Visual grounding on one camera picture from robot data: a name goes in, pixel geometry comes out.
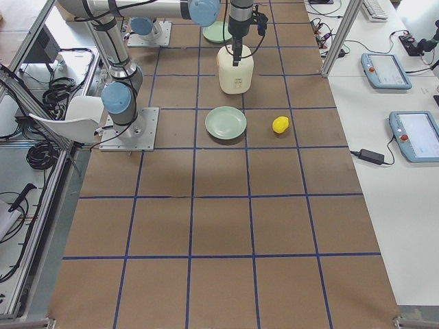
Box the white plastic chair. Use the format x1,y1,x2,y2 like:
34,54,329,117
29,96,104,144

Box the white rice cooker orange handle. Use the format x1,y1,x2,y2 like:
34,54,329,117
217,45,254,95

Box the far blue teach pendant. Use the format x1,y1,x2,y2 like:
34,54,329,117
361,53,412,90

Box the yellow bell pepper toy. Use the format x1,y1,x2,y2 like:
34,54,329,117
272,116,289,134

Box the green plate near arm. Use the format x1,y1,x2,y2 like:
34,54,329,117
202,21,232,43
205,106,247,140

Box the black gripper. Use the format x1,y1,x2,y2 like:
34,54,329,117
228,0,253,66

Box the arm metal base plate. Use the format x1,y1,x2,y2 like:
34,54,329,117
128,17,172,48
98,107,159,151

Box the near blue teach pendant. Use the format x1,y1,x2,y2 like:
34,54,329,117
389,111,438,162

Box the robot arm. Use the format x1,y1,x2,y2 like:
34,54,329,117
60,1,220,140
130,17,162,40

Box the white keyboard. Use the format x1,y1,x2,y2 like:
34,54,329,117
361,0,388,23

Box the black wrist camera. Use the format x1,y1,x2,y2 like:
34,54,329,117
257,13,268,36

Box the coiled black cables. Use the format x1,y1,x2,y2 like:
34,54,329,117
42,77,78,120

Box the aluminium frame post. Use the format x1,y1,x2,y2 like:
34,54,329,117
321,0,362,77

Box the black power adapter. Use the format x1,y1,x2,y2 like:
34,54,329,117
358,149,385,165

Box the blue teach pendant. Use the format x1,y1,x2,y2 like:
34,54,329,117
361,53,412,90
389,111,438,162

